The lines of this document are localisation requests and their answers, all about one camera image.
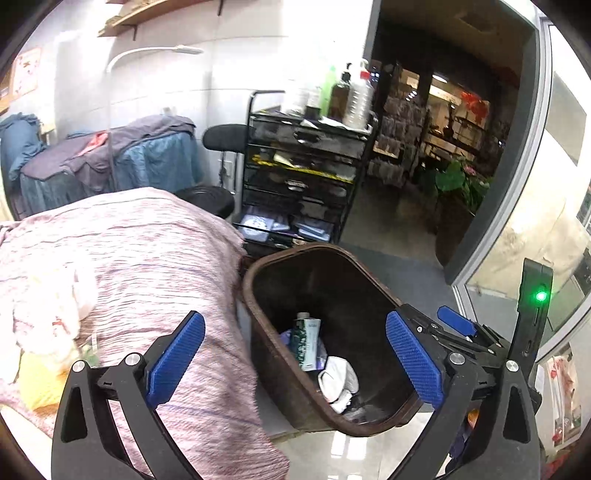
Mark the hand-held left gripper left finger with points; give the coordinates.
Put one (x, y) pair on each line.
(178, 355)

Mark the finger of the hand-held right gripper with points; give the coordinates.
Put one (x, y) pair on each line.
(457, 321)
(434, 325)

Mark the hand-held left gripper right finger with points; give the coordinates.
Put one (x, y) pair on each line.
(413, 355)

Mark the green white tube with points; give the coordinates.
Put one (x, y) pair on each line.
(308, 339)

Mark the dark brown trash bin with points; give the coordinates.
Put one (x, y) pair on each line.
(332, 286)

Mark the purple plastic bag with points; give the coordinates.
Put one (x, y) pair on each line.
(287, 339)

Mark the yellow foam fruit net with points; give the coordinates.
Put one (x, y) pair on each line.
(41, 383)

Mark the striped purple blanket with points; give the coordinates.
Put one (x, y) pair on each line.
(161, 258)

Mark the white plastic bag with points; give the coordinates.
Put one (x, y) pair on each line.
(51, 309)

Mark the potted green plant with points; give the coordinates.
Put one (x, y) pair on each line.
(455, 184)

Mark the black stool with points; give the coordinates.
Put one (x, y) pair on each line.
(207, 198)

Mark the black mesh cart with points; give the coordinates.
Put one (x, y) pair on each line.
(304, 184)

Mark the shop display rack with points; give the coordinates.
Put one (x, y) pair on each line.
(397, 124)

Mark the red cloth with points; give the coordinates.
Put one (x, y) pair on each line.
(94, 142)

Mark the clear bottle with red cap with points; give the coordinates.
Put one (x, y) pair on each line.
(359, 101)

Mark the dark brown bottle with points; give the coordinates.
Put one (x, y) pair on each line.
(340, 97)

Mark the green pump bottle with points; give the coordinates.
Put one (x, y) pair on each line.
(330, 87)

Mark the blue duvet pile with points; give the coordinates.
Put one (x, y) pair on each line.
(18, 147)

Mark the white pump bottle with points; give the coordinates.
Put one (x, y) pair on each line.
(300, 99)

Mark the white floor lamp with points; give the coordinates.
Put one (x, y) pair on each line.
(157, 50)

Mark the grey door frame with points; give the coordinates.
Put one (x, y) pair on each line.
(512, 161)

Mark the wall poster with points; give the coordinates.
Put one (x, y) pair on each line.
(27, 71)

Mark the wooden wall shelf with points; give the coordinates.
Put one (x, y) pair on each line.
(152, 11)

